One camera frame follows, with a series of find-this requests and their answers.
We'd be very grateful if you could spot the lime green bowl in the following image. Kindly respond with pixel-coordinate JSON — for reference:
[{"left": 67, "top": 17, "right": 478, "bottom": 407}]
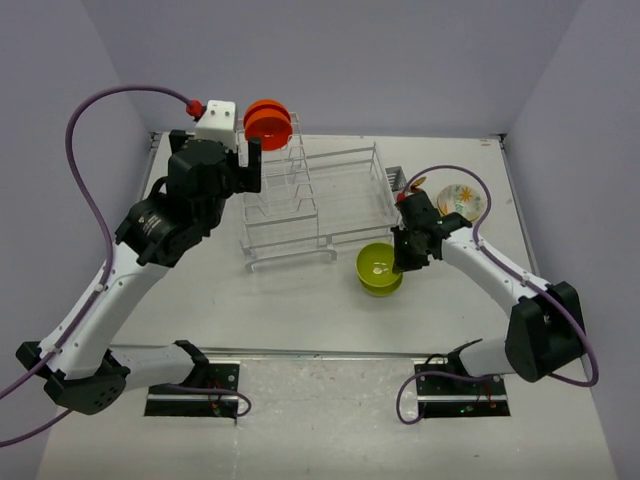
[
  {"left": 355, "top": 242, "right": 403, "bottom": 286},
  {"left": 360, "top": 276, "right": 403, "bottom": 297}
]

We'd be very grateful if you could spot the floral leaf pattern bowl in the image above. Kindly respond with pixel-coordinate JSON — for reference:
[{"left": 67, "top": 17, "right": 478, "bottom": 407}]
[{"left": 436, "top": 184, "right": 487, "bottom": 223}]

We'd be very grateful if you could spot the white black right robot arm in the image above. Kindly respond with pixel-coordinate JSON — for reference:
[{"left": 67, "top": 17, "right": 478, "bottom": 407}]
[{"left": 392, "top": 192, "right": 587, "bottom": 393}]

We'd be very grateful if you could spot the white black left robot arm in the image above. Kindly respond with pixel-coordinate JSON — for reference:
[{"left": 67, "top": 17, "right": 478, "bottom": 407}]
[{"left": 16, "top": 131, "right": 262, "bottom": 415}]

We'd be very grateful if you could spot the orange bowl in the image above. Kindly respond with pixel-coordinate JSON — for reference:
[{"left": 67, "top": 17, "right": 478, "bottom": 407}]
[{"left": 243, "top": 110, "right": 293, "bottom": 151}]

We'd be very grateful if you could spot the gold utensil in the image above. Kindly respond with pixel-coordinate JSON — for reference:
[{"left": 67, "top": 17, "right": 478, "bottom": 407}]
[{"left": 408, "top": 176, "right": 426, "bottom": 194}]

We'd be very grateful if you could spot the red bowl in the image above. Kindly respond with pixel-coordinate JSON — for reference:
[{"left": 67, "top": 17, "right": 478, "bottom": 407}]
[{"left": 244, "top": 98, "right": 290, "bottom": 120}]

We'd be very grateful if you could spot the grey cutlery holder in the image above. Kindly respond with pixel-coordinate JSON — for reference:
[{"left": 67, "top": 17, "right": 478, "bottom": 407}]
[{"left": 385, "top": 166, "right": 407, "bottom": 205}]

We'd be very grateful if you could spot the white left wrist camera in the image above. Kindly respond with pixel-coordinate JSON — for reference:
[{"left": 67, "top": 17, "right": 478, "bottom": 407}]
[{"left": 194, "top": 100, "right": 237, "bottom": 151}]

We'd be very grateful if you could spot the white wire dish rack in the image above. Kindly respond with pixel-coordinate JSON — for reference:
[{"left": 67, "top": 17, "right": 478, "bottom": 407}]
[{"left": 240, "top": 114, "right": 398, "bottom": 272}]

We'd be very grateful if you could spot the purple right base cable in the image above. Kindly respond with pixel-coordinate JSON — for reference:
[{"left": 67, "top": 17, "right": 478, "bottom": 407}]
[{"left": 394, "top": 369, "right": 496, "bottom": 426}]

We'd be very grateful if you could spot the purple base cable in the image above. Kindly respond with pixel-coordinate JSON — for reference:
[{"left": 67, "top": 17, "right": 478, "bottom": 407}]
[
  {"left": 394, "top": 369, "right": 496, "bottom": 426},
  {"left": 164, "top": 383, "right": 252, "bottom": 419}
]

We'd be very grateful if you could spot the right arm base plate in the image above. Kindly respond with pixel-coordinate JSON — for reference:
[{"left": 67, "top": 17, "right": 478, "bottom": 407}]
[{"left": 414, "top": 355, "right": 511, "bottom": 419}]

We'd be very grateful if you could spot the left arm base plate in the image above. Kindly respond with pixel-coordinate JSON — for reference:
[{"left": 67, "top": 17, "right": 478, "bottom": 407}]
[{"left": 144, "top": 354, "right": 240, "bottom": 419}]

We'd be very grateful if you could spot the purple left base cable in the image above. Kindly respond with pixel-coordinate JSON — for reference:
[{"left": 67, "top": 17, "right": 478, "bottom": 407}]
[{"left": 164, "top": 383, "right": 252, "bottom": 419}]

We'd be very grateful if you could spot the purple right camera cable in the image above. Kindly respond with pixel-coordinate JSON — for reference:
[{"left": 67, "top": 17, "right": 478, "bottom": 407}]
[{"left": 397, "top": 164, "right": 600, "bottom": 389}]

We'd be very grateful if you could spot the purple camera cable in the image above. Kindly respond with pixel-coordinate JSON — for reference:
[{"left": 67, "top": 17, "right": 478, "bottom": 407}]
[
  {"left": 397, "top": 164, "right": 600, "bottom": 389},
  {"left": 0, "top": 85, "right": 202, "bottom": 446}
]

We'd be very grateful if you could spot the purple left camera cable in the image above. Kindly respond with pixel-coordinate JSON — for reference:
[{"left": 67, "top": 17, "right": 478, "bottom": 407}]
[{"left": 0, "top": 85, "right": 202, "bottom": 446}]

